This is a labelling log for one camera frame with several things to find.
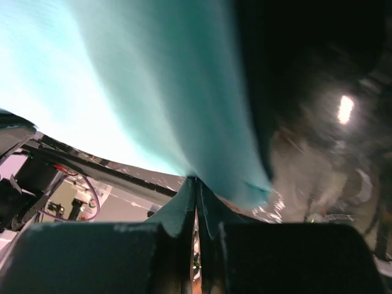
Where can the teal t shirt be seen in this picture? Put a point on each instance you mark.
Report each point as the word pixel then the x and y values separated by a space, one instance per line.
pixel 154 84

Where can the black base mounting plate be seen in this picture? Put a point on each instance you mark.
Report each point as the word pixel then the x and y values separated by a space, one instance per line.
pixel 153 186

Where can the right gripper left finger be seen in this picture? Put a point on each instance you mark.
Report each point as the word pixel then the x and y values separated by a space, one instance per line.
pixel 154 256

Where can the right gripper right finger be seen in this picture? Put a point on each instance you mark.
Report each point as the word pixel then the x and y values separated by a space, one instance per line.
pixel 243 255

